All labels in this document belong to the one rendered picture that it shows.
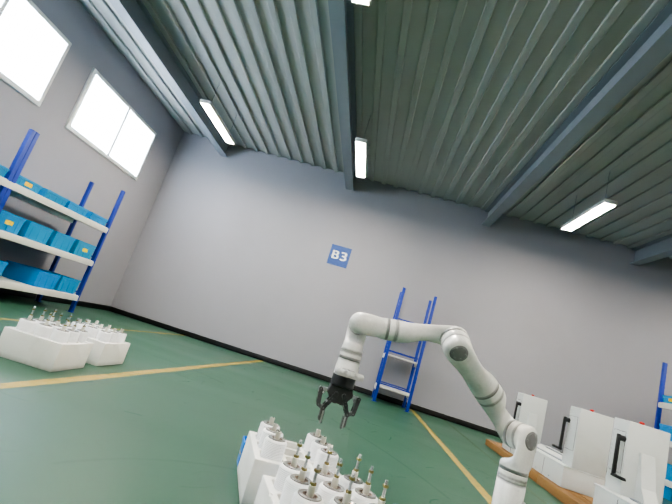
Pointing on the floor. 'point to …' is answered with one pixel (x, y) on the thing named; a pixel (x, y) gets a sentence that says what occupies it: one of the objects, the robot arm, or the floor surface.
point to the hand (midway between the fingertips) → (331, 421)
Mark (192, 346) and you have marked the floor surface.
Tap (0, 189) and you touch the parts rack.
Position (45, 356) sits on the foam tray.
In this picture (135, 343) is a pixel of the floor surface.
